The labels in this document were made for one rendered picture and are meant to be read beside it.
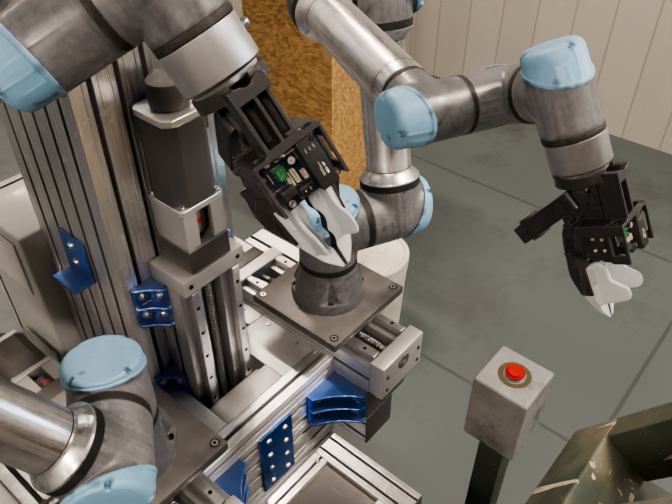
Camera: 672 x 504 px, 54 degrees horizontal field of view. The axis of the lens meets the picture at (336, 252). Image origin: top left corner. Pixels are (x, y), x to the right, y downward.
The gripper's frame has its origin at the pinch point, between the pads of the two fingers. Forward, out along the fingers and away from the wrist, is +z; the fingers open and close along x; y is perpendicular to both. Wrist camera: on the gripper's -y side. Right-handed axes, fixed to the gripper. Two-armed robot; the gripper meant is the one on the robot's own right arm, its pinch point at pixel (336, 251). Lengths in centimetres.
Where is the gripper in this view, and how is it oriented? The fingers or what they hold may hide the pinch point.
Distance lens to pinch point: 66.2
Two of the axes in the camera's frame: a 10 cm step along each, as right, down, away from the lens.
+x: 7.6, -6.2, 1.9
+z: 5.1, 7.5, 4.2
